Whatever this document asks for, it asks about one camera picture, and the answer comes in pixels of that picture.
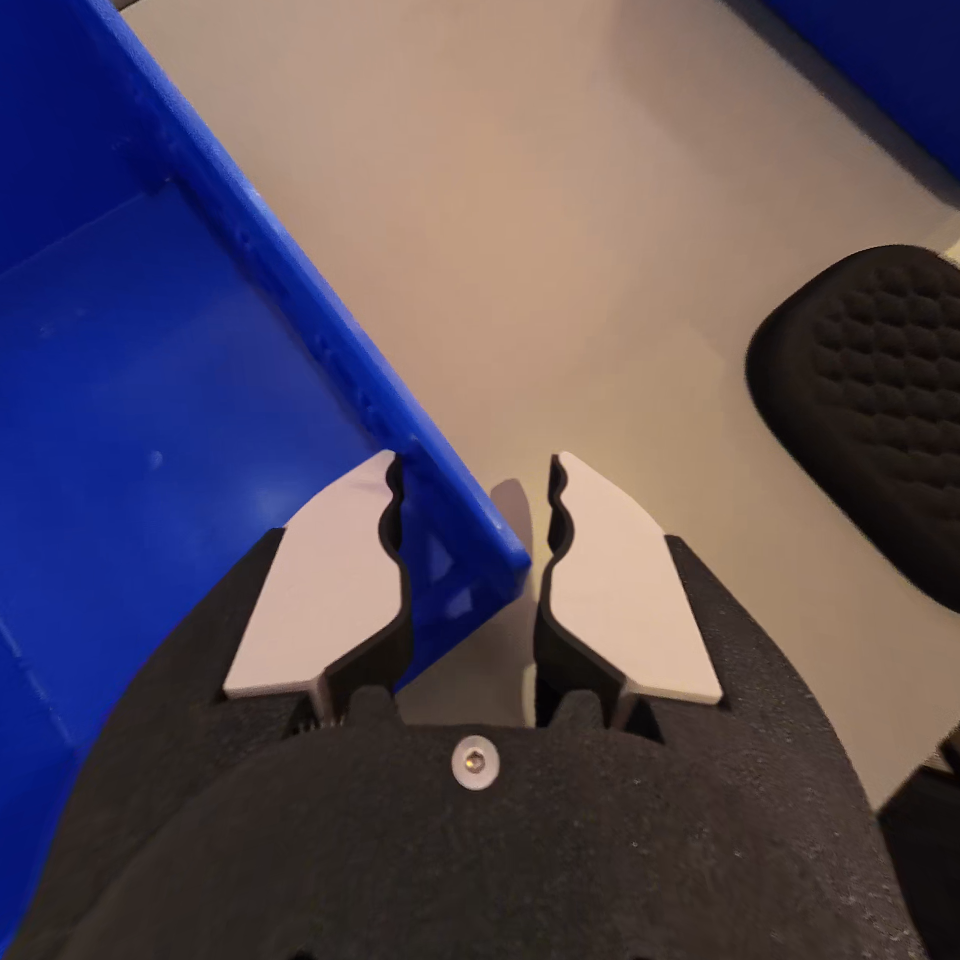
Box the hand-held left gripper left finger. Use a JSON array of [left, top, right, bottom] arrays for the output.
[[222, 450, 415, 725]]

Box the black wrist rest pad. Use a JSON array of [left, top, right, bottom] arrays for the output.
[[744, 243, 960, 616]]

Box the blue plastic bin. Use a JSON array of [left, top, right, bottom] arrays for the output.
[[761, 0, 960, 185], [0, 0, 534, 946]]

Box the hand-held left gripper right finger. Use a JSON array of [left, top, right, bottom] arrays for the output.
[[532, 452, 725, 729]]

